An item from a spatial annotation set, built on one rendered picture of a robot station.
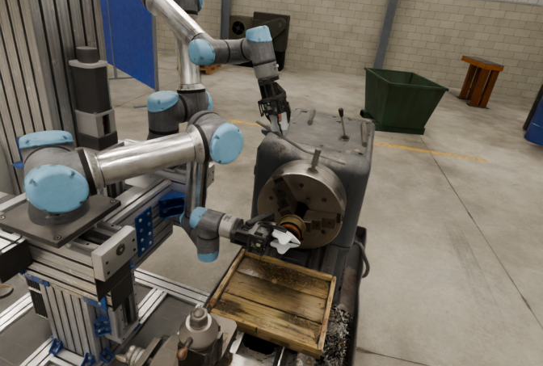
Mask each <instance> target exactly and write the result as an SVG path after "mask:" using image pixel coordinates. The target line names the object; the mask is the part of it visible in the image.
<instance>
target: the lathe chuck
mask: <svg viewBox="0 0 543 366"><path fill-rule="evenodd" d="M311 166H312V165H311V164H307V163H293V164H289V165H287V166H283V167H281V168H280V169H278V170H277V171H276V172H274V173H273V174H272V176H271V177H270V179H269V180H268V181H267V182H266V183H265V185H264V186H263V188H262V190H261V192H260V193H259V198H258V213H259V215H261V214H263V213H265V212H267V211H269V210H270V211H272V212H273V213H275V221H274V222H275V223H277V224H279V222H280V219H281V218H282V216H281V215H280V207H279V205H278V204H277V203H276V201H277V200H278V199H277V197H276V195H275V193H274V192H273V190H272V188H273V186H274V185H275V182H274V181H273V178H275V177H276V176H278V175H281V176H282V177H283V179H284V181H285V182H286V184H287V185H288V188H289V189H290V191H291V193H292V194H293V196H294V197H295V199H296V201H298V202H302V203H304V204H306V205H307V206H308V207H309V209H310V210H315V211H322V212H333V213H340V214H342V219H341V223H337V222H336V226H335V229H329V228H323V227H322V228H321V230H316V229H312V230H311V233H309V232H305V234H304V235H303V236H302V238H301V240H300V241H299V242H300V243H301V244H300V245H299V246H297V247H295V248H299V249H314V248H318V247H321V246H325V245H326V244H327V243H329V242H331V241H332V240H333V239H334V238H335V237H336V236H337V234H338V233H339V231H340V229H341V227H342V223H343V217H344V213H345V208H346V200H345V196H344V193H343V189H342V188H341V186H340V185H339V183H338V182H337V180H336V179H335V178H334V177H333V176H332V175H331V174H329V173H328V172H327V171H325V170H323V169H322V168H320V167H318V166H316V167H315V170H316V171H317V173H312V172H309V171H308V169H311ZM305 213H306V211H301V210H299V209H298V208H297V209H296V211H295V213H294V215H298V216H299V217H300V218H301V219H302V220H303V218H304V215H305Z"/></svg>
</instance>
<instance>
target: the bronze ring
mask: <svg viewBox="0 0 543 366"><path fill-rule="evenodd" d="M279 225H281V226H283V227H284V228H286V230H287V231H288V232H290V233H291V234H292V235H293V236H295V237H296V238H297V239H298V241H300V240H301V238H302V236H303V235H304V234H305V230H306V227H305V223H304V221H303V220H302V219H301V218H300V217H299V216H298V215H294V214H293V215H286V216H283V217H282V218H281V219H280V222H279Z"/></svg>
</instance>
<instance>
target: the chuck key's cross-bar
mask: <svg viewBox="0 0 543 366"><path fill-rule="evenodd" d="M256 123H257V124H259V125H261V126H262V127H264V128H265V129H267V130H269V131H270V132H272V131H271V128H270V127H269V126H267V125H266V124H264V123H262V122H261V121H259V120H256ZM272 133H274V134H276V135H277V136H278V137H280V138H282V139H284V140H285V141H287V142H288V143H290V144H291V145H294V146H295V147H297V148H298V149H300V150H301V151H303V152H306V153H308V154H312V155H314V151H311V150H308V149H305V148H303V147H302V146H300V145H298V144H297V143H295V142H294V141H291V140H290V139H288V138H287V137H285V136H284V135H282V134H280V133H278V132H272ZM319 157H320V158H325V159H327V160H331V161H333V162H337V163H340V164H343V165H345V164H346V162H345V161H342V160H339V159H337V158H332V157H329V156H326V155H324V154H320V155H319Z"/></svg>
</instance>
